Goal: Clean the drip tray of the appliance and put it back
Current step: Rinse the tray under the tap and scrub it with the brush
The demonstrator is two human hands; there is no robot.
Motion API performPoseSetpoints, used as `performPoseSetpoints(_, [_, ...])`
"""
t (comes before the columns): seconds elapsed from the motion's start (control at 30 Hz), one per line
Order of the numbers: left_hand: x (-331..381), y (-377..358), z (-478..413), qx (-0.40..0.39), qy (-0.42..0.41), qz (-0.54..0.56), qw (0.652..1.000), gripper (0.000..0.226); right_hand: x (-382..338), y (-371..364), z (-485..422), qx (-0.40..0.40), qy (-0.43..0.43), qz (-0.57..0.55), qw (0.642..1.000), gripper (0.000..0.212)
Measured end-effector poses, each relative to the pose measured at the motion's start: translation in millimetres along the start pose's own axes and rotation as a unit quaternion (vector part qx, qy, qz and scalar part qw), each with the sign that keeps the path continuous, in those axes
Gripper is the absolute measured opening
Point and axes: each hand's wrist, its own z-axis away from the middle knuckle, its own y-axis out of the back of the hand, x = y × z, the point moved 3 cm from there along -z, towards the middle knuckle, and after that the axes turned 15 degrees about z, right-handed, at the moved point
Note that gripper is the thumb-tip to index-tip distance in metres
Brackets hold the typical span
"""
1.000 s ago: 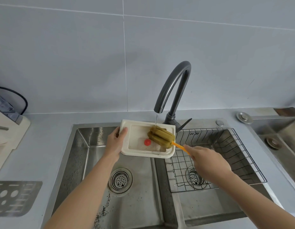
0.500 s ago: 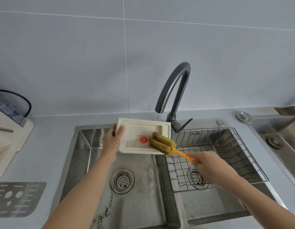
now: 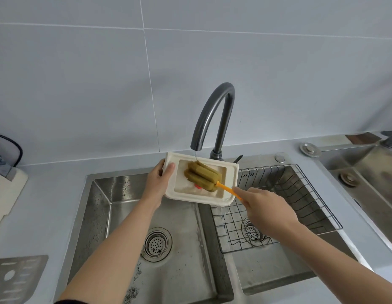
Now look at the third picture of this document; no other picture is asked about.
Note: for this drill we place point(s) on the grey perforated metal plate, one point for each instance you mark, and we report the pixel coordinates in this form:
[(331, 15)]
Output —
[(21, 281)]

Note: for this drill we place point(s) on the grey metal clip device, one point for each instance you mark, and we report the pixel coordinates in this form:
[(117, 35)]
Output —
[(2, 166)]

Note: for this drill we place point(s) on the round silver drain plug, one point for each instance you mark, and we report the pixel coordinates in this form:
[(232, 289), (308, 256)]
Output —
[(349, 179)]

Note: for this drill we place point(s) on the cream rectangular tray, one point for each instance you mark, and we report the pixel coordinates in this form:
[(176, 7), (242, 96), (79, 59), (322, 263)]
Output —
[(182, 182)]

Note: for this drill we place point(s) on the person's right hand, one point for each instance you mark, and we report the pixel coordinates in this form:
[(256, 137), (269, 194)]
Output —
[(268, 212)]

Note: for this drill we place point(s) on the grey angular faucet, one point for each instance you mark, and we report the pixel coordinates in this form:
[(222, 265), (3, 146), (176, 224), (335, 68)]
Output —
[(391, 138)]

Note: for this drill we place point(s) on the large round sink drain strainer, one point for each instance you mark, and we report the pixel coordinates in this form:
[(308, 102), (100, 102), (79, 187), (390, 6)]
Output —
[(156, 245)]

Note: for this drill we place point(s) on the small round sink drain strainer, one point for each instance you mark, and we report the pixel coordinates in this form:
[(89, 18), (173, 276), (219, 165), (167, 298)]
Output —
[(256, 234)]

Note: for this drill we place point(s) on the stainless steel double sink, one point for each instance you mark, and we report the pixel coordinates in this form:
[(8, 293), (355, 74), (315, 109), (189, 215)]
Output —
[(119, 199)]

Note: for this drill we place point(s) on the person's left hand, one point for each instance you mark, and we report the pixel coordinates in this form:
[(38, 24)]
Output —
[(153, 186)]

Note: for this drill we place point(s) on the stainless steel stepped sink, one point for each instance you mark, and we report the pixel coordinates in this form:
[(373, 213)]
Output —
[(373, 167)]

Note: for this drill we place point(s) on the small red piece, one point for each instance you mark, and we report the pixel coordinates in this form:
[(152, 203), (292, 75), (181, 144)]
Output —
[(198, 187)]

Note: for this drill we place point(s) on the white plastic board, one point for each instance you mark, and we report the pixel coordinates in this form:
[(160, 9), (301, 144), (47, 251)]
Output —
[(9, 196)]

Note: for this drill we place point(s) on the dark grey gooseneck faucet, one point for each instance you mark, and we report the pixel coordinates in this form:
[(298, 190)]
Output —
[(211, 106)]

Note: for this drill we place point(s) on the large round silver cap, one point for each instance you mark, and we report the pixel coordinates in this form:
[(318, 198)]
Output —
[(309, 149)]

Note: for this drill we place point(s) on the person's left forearm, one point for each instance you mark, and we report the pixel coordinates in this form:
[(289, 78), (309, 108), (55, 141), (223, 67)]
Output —
[(119, 250)]

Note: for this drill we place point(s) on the person's left thumb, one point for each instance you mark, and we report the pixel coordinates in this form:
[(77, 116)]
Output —
[(169, 170)]

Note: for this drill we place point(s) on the person's right forearm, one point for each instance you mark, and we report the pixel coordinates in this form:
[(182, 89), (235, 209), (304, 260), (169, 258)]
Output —
[(329, 265)]

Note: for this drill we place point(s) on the brown flat pad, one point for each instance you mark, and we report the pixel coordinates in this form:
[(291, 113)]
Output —
[(362, 138)]

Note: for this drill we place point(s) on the small round silver cap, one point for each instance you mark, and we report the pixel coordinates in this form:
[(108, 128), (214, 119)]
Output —
[(280, 158)]

